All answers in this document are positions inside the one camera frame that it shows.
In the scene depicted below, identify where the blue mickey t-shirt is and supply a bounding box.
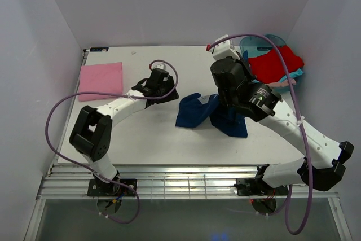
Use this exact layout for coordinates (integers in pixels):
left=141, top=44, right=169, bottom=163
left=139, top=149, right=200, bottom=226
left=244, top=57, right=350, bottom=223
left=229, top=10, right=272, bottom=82
left=175, top=93, right=248, bottom=138

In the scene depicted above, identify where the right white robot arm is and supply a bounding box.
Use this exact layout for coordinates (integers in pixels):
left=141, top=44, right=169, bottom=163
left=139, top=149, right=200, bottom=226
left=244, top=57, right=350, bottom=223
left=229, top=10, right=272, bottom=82
left=210, top=57, right=354, bottom=195

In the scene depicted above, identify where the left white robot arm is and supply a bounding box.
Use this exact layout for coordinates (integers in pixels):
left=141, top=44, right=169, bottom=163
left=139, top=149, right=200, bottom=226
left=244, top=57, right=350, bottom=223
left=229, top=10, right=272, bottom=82
left=69, top=64, right=179, bottom=196

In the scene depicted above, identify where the red t-shirt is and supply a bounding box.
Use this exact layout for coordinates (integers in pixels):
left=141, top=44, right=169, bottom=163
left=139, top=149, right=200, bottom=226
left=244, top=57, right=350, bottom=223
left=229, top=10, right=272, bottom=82
left=249, top=45, right=304, bottom=84

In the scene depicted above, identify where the teal plastic basket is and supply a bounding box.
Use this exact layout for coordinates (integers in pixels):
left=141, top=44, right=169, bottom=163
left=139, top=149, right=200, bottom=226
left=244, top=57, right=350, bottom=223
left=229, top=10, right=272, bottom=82
left=239, top=34, right=304, bottom=93

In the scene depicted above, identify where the light pink t-shirt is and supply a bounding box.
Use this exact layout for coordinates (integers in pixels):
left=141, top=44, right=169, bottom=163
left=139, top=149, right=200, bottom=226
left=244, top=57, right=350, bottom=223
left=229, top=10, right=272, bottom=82
left=269, top=78, right=296, bottom=88

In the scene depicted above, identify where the folded pink t-shirt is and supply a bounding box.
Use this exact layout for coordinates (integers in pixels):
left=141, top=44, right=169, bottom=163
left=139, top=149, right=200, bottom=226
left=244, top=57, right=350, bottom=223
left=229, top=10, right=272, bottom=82
left=78, top=62, right=124, bottom=94

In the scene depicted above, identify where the blue label sticker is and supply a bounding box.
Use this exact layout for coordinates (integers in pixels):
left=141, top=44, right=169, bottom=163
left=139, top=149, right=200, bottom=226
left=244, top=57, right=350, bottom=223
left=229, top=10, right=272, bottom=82
left=89, top=47, right=109, bottom=52

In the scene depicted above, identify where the light blue t-shirt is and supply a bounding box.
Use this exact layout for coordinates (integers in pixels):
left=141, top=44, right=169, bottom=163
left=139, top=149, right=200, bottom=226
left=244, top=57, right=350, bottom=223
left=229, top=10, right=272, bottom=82
left=289, top=68, right=304, bottom=78

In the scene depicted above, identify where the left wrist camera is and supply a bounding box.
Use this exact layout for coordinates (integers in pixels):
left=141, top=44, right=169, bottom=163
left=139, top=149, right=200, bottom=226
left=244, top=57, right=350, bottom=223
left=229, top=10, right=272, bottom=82
left=149, top=63, right=167, bottom=72

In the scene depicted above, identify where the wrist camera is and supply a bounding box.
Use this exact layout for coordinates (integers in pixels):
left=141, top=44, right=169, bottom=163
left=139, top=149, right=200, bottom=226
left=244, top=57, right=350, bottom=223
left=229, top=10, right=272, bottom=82
left=149, top=63, right=167, bottom=72
left=206, top=40, right=238, bottom=60

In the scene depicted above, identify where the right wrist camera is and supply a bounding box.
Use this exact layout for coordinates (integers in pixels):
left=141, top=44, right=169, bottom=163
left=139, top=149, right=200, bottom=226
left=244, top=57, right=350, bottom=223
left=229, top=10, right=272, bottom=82
left=206, top=40, right=238, bottom=60

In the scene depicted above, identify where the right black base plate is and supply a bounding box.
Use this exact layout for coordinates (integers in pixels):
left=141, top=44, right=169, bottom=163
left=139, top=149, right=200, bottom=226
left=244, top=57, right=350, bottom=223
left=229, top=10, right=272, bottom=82
left=234, top=178, right=288, bottom=196

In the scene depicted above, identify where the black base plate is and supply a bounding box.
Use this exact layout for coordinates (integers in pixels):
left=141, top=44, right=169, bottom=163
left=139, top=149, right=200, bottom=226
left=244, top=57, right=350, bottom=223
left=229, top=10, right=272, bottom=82
left=87, top=178, right=135, bottom=198
left=234, top=178, right=288, bottom=196

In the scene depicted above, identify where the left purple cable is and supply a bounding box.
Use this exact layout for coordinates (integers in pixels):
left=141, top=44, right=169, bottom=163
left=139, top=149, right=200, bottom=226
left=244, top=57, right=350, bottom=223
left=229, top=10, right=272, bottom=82
left=45, top=59, right=179, bottom=224

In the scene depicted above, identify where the purple cable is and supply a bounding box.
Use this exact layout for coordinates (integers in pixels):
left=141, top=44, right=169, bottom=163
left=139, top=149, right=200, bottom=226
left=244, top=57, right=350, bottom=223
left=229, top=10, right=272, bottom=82
left=210, top=33, right=312, bottom=235
left=45, top=59, right=179, bottom=224

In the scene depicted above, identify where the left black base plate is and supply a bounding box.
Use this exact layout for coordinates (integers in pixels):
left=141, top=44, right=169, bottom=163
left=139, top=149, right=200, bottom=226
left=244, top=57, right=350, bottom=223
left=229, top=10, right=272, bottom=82
left=87, top=178, right=135, bottom=198

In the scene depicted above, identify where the aluminium frame rail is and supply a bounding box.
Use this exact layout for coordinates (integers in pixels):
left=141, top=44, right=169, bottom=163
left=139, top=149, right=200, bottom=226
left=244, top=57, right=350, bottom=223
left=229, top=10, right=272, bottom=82
left=36, top=164, right=339, bottom=201

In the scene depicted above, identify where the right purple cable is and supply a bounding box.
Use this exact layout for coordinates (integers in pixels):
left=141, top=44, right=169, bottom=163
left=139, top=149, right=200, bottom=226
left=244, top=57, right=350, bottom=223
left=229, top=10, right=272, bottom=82
left=210, top=33, right=312, bottom=235

